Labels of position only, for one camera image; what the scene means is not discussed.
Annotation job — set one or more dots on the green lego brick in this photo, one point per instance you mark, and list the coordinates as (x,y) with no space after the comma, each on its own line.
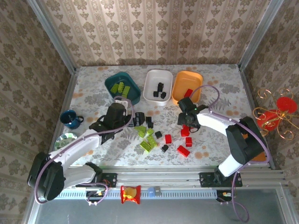
(140,128)
(126,91)
(141,133)
(114,88)
(146,147)
(149,131)
(121,86)
(151,140)

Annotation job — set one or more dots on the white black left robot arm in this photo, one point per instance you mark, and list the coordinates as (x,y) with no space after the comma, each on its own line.
(77,144)

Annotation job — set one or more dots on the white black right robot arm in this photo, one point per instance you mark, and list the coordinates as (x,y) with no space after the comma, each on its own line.
(215,121)

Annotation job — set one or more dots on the teal plastic container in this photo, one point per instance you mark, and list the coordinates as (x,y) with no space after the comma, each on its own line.
(134,92)

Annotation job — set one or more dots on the orange plastic container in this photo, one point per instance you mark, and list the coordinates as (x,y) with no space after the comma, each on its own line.
(187,80)

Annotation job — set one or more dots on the dark blue mug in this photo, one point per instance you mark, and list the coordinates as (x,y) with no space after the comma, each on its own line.
(69,119)

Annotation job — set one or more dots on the white plastic container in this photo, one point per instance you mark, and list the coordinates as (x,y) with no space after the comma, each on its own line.
(151,79)

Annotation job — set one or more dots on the leaf patterned plate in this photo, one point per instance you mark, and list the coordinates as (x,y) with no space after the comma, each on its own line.
(61,140)

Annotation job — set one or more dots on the grey clip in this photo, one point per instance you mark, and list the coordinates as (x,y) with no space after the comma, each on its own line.
(158,190)

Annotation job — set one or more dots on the red snack bag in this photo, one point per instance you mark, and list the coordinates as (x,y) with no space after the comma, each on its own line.
(130,194)

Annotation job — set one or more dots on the blue clip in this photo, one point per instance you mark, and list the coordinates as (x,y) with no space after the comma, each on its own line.
(151,191)

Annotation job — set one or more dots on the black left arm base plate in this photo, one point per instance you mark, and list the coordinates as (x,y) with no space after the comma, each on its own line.
(109,179)

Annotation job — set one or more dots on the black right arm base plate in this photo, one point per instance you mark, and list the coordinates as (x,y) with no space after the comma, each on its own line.
(206,179)

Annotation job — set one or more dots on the aluminium mounting rail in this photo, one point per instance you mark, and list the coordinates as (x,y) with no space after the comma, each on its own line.
(158,177)

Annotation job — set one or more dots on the aluminium frame post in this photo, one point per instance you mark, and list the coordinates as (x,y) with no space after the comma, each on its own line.
(259,35)
(51,35)

